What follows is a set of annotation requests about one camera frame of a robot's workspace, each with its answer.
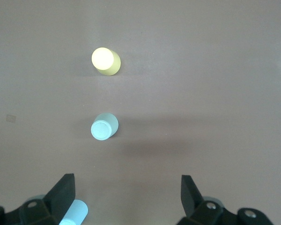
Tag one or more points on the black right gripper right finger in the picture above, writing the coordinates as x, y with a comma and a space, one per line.
189, 197

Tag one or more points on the yellow plastic cup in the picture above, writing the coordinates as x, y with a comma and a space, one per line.
103, 58

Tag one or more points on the pale green plastic cup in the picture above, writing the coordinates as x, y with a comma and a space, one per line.
100, 130

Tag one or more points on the small brown tape patch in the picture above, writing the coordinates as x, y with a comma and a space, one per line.
11, 118

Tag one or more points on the light blue plastic cup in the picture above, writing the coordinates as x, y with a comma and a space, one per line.
79, 211

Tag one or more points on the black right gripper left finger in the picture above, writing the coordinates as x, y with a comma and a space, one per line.
63, 192

